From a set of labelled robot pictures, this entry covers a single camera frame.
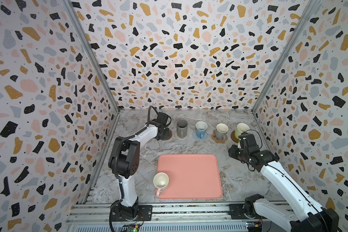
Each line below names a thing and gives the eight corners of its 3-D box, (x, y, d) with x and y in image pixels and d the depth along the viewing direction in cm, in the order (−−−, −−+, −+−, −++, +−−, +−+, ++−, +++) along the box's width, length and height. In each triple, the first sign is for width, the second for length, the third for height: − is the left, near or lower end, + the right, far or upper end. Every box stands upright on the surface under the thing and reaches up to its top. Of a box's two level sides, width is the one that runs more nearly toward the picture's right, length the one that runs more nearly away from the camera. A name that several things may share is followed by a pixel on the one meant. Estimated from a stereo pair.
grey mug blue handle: (195, 142, 103) (197, 134, 95) (194, 129, 111) (196, 120, 103) (206, 143, 103) (208, 134, 95) (205, 130, 111) (207, 121, 103)
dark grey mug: (176, 142, 103) (176, 131, 94) (177, 130, 110) (176, 119, 101) (187, 142, 103) (187, 132, 94) (187, 130, 110) (187, 119, 101)
